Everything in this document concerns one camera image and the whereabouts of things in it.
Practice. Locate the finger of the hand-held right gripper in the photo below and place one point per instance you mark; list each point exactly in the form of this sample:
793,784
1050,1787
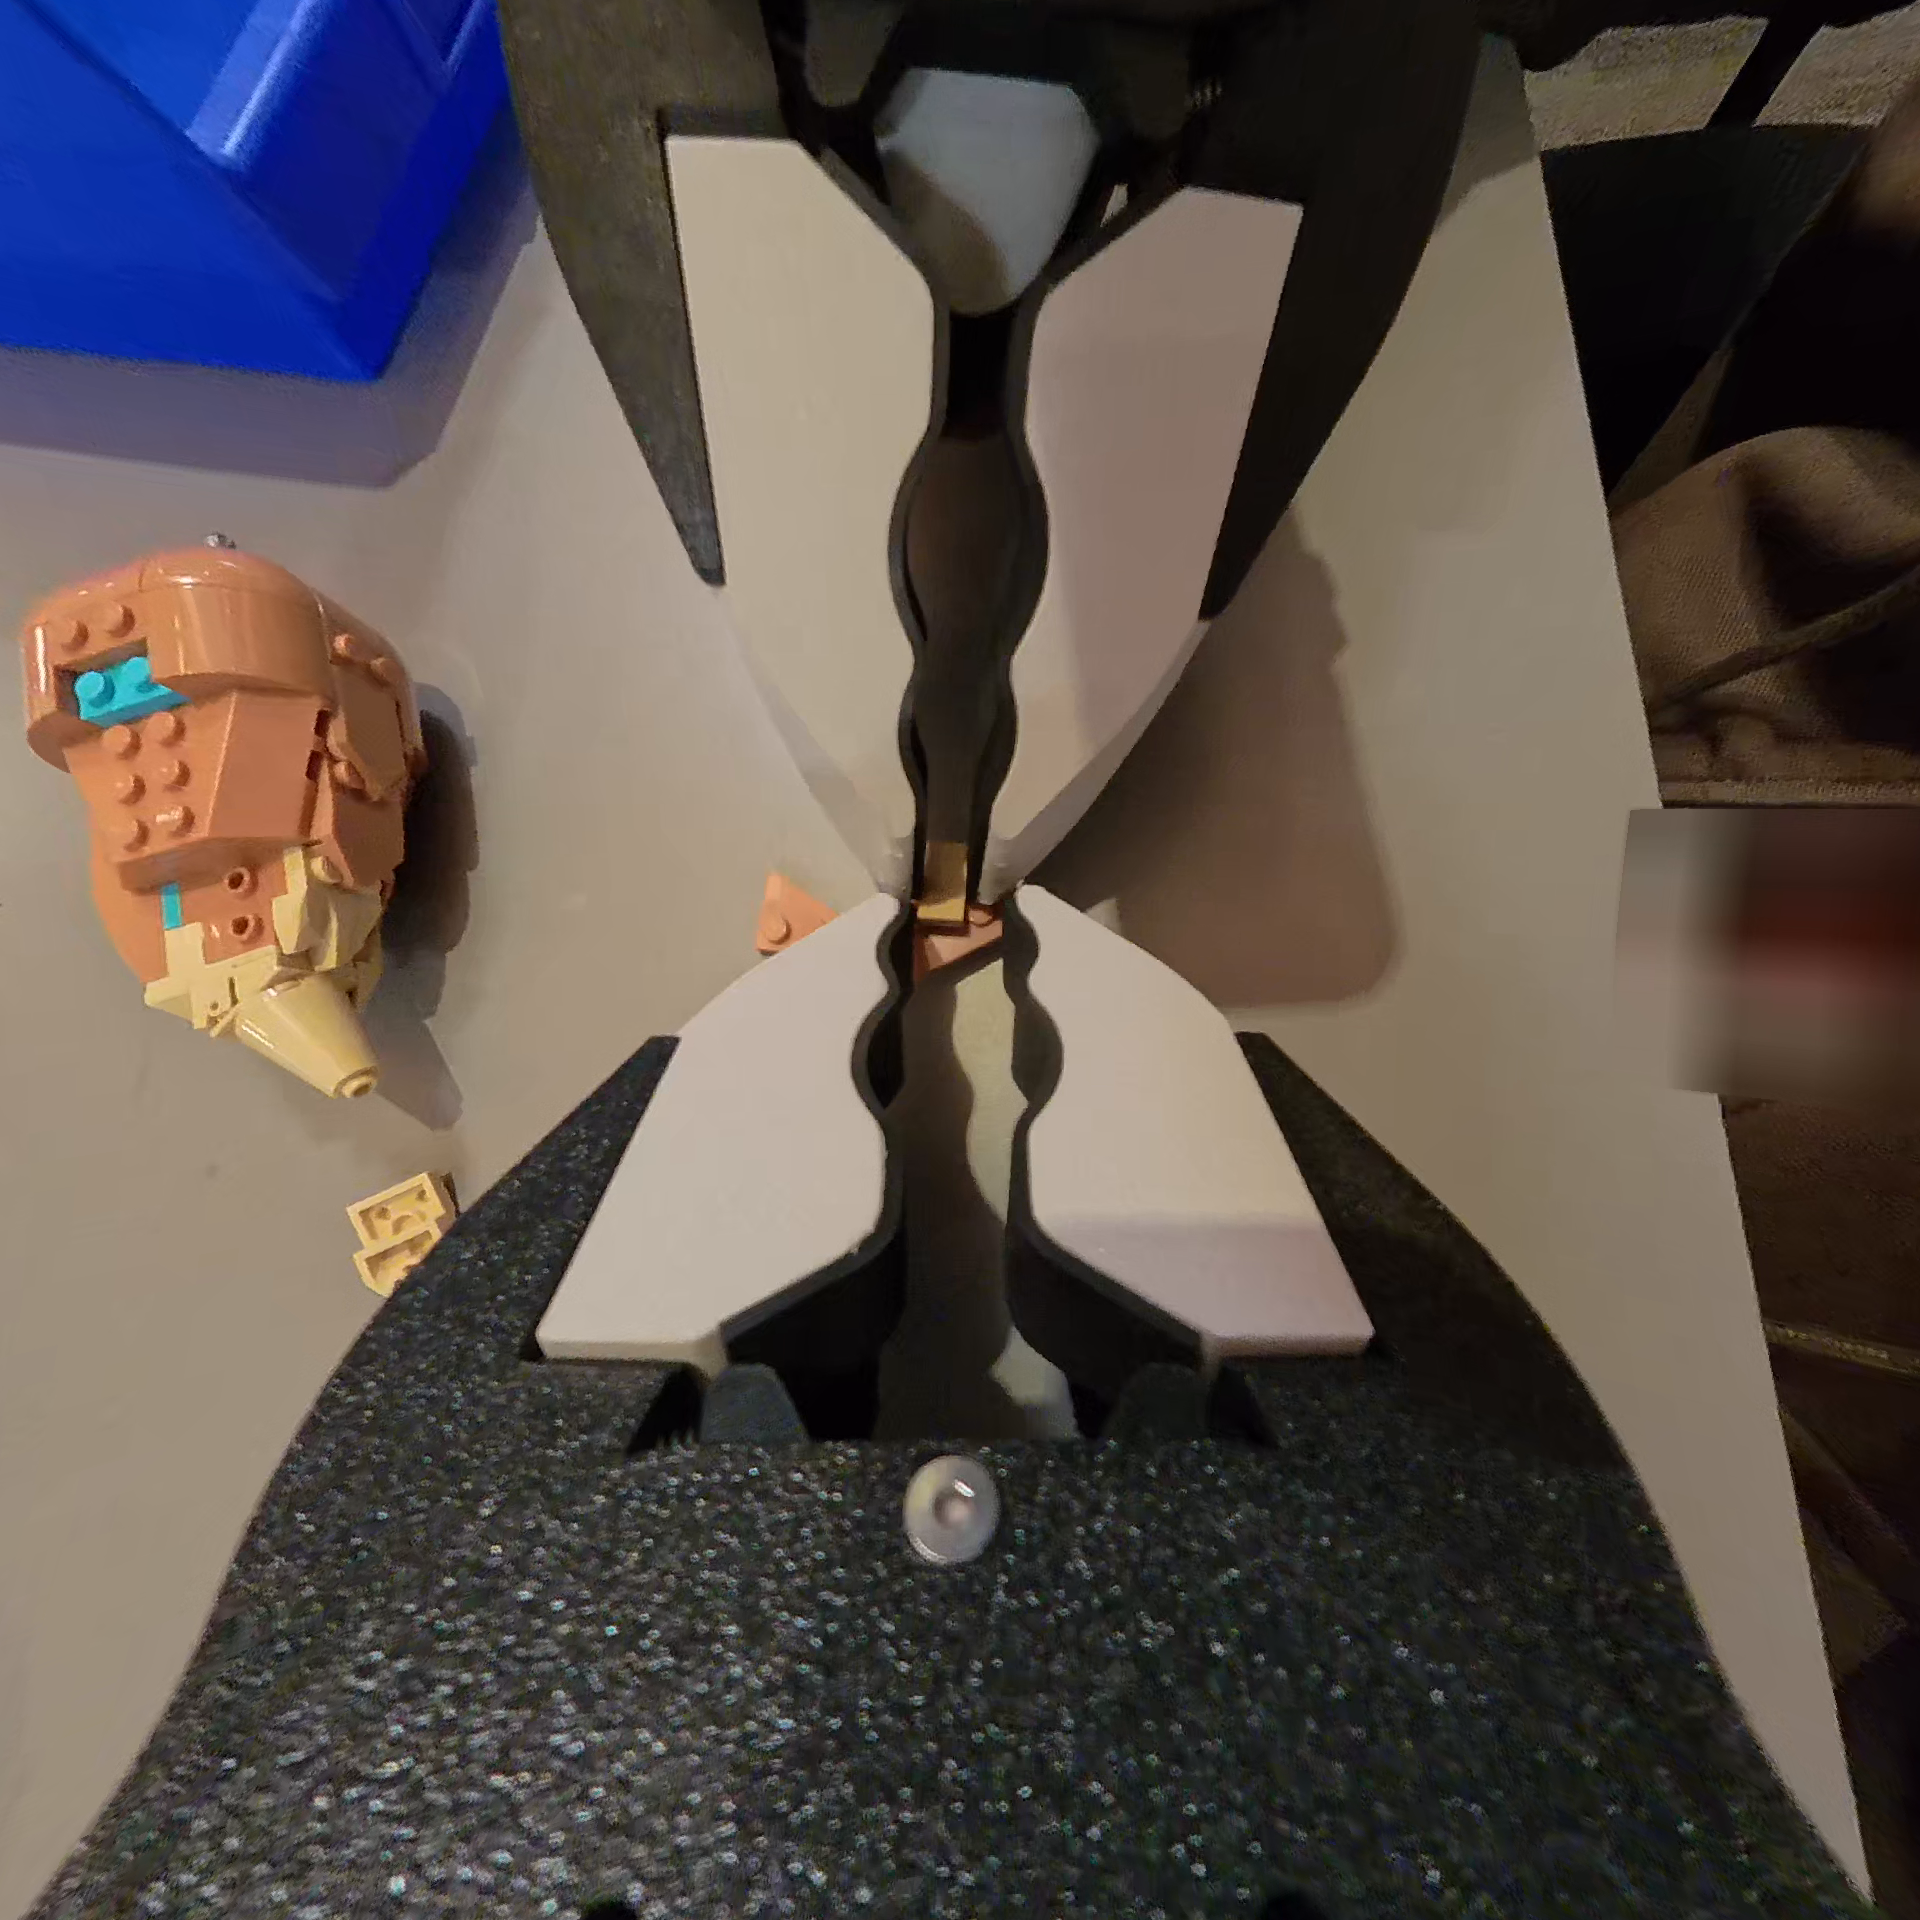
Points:
793,452
1155,452

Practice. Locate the brown cloth bag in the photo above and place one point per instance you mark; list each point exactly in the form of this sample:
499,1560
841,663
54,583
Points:
1742,555

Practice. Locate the brown brick-built animal model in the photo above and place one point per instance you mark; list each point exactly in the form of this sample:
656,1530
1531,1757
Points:
212,745

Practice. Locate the small tan brick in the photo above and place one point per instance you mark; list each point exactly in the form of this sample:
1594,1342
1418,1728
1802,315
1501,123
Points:
947,882

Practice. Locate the tan brick piece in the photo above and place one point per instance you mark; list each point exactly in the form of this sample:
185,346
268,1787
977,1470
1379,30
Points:
400,1221

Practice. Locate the blue plastic bin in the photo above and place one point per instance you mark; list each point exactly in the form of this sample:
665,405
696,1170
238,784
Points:
138,183

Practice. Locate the black furniture frame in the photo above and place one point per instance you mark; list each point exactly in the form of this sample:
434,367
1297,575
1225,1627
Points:
1696,269

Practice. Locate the brown wedge brick plate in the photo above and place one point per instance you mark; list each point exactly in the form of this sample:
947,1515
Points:
786,921
954,955

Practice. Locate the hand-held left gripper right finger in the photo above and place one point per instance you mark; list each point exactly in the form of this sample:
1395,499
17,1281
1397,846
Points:
1174,1189

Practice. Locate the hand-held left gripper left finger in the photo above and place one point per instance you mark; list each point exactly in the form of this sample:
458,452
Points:
749,1158

